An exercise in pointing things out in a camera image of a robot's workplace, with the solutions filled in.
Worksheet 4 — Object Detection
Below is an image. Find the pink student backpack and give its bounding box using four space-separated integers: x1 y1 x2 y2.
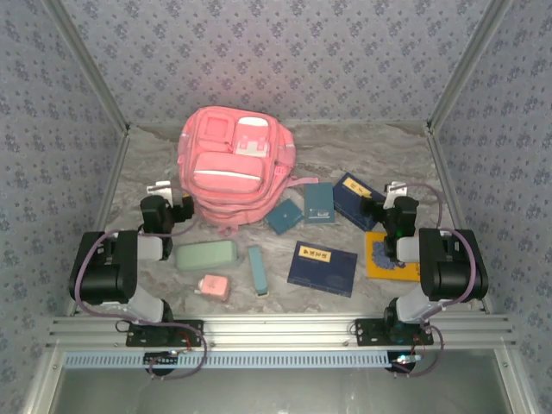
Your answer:
176 106 320 237

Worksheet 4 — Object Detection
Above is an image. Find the navy book with blue drawing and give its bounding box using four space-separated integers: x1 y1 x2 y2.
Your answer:
332 172 387 231

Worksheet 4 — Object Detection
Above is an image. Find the yellow book with blue picture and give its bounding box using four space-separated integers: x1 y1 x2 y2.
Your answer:
365 231 422 283

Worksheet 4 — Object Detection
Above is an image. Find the mint green pencil case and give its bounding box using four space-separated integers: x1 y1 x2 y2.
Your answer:
174 240 241 272

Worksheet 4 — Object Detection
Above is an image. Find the teal notebook with white label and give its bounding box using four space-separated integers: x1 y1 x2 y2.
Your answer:
304 182 336 224

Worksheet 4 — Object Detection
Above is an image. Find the small pink box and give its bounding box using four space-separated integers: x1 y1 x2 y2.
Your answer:
193 274 232 303

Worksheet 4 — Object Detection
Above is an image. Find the small square teal notebook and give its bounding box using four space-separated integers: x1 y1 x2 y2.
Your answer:
263 198 304 236

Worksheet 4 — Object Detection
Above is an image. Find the navy book wide yellow label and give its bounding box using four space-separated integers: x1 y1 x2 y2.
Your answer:
287 240 359 298

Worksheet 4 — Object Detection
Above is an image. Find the slim teal pen box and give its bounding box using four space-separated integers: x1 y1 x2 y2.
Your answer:
248 245 269 298

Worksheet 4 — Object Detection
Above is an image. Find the small black controller board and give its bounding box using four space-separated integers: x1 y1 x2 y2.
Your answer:
143 351 180 368
386 351 422 373

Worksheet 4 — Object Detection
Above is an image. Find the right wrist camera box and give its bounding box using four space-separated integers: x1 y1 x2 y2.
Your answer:
383 182 409 204

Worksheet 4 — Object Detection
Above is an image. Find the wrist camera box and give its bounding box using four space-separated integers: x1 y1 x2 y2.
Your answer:
146 180 173 204
383 182 409 204

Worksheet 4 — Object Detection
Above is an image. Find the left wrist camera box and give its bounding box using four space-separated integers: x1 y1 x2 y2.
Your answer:
146 180 173 204

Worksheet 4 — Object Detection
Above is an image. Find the aluminium side rail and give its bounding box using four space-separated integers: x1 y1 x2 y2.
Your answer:
66 129 131 316
424 124 495 315

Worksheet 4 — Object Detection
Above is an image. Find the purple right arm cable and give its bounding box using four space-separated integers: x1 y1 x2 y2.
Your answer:
400 181 491 377

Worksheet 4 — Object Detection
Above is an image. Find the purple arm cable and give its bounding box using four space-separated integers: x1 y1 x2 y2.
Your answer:
400 181 491 377
68 230 209 381

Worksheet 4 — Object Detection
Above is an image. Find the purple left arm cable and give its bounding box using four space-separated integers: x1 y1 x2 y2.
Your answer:
68 230 209 381

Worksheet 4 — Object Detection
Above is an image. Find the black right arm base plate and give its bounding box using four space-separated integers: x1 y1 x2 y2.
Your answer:
354 317 435 348

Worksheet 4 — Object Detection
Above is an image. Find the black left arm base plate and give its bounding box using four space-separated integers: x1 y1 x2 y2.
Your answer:
125 318 204 348

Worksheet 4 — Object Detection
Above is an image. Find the aluminium mounting rail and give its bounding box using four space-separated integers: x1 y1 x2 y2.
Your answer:
45 313 518 349

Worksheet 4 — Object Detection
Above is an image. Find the aluminium frame post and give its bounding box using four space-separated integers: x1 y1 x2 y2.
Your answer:
41 0 131 135
425 0 514 133

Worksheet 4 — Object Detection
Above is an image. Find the pale blue slotted cable duct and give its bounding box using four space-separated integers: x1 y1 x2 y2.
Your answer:
63 349 396 370

